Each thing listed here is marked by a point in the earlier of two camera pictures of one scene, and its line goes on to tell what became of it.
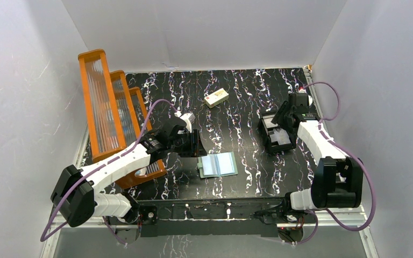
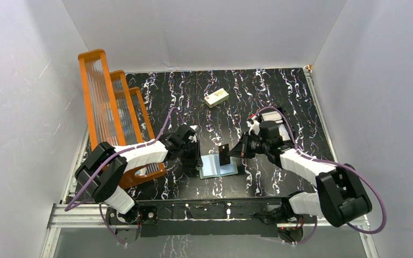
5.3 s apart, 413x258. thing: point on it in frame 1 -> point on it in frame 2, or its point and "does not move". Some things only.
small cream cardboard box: x=216 y=98 does not move
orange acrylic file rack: x=115 y=117 does not move
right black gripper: x=279 y=115 -> x=241 y=149
